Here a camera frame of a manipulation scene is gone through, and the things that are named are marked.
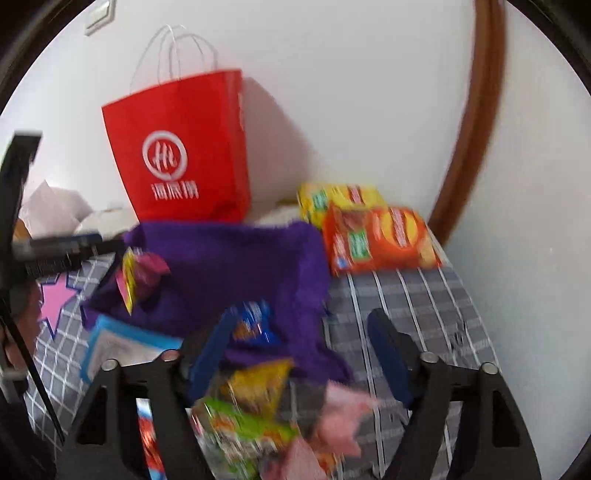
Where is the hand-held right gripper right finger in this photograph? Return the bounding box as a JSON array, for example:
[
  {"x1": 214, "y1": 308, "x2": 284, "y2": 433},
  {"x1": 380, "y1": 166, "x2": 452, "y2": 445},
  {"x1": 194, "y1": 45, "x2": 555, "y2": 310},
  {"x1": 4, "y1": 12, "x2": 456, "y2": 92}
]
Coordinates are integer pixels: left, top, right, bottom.
[{"x1": 366, "y1": 307, "x2": 543, "y2": 480}]

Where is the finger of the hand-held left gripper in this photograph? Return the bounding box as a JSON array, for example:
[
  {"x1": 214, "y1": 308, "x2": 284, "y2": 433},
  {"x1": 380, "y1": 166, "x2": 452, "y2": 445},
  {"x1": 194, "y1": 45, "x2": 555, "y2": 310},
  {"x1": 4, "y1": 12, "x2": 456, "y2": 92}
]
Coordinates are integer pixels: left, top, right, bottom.
[{"x1": 15, "y1": 233, "x2": 126, "y2": 278}]

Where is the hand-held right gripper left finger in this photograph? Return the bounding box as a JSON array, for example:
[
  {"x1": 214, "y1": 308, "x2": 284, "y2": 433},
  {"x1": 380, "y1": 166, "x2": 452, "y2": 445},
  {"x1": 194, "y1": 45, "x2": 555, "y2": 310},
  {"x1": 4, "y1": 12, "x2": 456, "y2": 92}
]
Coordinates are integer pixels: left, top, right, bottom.
[{"x1": 55, "y1": 308, "x2": 237, "y2": 480}]

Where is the green snack packet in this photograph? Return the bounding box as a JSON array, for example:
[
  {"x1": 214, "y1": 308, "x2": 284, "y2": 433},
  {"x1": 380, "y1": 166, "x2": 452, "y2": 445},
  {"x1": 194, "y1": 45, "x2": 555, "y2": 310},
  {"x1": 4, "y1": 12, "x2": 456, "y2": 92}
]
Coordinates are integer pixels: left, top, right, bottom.
[{"x1": 191, "y1": 396, "x2": 301, "y2": 480}]

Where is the white crumpled paper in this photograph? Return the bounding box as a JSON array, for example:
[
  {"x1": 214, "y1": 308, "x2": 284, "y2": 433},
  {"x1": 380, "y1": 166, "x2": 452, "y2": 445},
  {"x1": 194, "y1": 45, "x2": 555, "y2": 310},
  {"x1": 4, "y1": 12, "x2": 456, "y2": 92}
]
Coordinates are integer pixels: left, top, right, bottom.
[{"x1": 19, "y1": 179, "x2": 94, "y2": 237}]

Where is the white cloth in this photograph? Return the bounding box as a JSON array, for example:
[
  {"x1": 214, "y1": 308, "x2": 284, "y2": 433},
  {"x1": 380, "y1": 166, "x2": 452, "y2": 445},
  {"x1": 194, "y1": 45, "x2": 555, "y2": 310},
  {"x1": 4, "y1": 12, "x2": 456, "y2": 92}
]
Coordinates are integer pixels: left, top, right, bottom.
[{"x1": 75, "y1": 207, "x2": 139, "y2": 238}]

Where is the grey plaid bed sheet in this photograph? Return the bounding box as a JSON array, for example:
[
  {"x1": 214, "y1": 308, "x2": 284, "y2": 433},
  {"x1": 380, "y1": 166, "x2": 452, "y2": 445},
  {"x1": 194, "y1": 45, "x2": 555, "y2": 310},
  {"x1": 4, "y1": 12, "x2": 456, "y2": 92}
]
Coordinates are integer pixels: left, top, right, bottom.
[{"x1": 18, "y1": 240, "x2": 506, "y2": 480}]

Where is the pink and yellow snack packet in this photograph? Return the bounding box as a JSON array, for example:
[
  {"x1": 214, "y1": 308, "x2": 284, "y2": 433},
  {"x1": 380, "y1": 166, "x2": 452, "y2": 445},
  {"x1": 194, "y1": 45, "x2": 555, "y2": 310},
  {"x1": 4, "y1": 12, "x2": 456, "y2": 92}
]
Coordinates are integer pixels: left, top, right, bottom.
[{"x1": 115, "y1": 248, "x2": 171, "y2": 315}]

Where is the blue tissue pack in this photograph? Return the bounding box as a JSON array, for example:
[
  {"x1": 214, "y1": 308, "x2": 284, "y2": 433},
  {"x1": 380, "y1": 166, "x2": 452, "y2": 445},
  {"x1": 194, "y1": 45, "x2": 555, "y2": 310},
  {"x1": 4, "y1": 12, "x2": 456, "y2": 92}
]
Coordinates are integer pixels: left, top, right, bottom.
[{"x1": 81, "y1": 315, "x2": 183, "y2": 384}]

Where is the purple cloth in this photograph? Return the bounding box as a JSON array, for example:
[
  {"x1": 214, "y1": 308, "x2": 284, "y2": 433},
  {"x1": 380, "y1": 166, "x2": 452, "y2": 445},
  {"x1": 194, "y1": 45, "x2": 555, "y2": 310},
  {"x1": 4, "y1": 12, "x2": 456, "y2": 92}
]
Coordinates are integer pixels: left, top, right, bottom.
[{"x1": 82, "y1": 220, "x2": 355, "y2": 384}]

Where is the red and blue snack packet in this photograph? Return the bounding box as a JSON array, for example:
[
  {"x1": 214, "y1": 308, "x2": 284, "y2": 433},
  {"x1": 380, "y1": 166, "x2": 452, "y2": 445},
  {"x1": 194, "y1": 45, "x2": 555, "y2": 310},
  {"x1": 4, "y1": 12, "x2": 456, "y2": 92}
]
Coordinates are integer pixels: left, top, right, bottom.
[{"x1": 137, "y1": 401, "x2": 166, "y2": 480}]

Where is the orange chip bag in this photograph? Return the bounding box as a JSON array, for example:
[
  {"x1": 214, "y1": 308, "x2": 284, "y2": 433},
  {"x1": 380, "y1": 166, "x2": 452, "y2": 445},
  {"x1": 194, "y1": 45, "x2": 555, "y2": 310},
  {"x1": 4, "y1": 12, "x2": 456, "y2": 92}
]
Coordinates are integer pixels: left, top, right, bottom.
[{"x1": 322, "y1": 205, "x2": 443, "y2": 277}]

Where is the red paper bag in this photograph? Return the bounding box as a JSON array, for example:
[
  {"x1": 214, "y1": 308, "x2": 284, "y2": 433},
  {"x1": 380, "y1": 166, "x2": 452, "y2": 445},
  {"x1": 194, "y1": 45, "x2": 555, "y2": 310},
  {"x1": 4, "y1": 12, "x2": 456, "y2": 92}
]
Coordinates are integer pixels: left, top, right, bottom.
[{"x1": 102, "y1": 25, "x2": 252, "y2": 223}]

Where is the yellow chip bag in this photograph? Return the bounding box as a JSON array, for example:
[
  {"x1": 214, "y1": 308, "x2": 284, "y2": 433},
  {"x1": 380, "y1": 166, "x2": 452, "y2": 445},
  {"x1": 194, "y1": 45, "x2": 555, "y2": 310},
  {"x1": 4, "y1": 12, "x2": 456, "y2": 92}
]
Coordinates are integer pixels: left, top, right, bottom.
[{"x1": 297, "y1": 183, "x2": 386, "y2": 229}]

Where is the white wall switch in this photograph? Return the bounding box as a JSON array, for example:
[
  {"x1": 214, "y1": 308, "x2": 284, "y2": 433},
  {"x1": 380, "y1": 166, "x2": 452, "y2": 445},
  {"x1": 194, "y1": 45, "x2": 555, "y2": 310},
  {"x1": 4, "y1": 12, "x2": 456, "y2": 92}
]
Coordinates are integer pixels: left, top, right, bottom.
[{"x1": 84, "y1": 0, "x2": 117, "y2": 34}]

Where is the brown wooden door frame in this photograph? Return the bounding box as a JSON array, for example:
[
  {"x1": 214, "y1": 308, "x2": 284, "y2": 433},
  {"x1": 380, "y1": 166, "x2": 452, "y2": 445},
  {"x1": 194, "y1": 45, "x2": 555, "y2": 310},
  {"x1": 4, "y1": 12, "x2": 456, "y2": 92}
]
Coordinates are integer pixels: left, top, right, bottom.
[{"x1": 427, "y1": 0, "x2": 506, "y2": 245}]

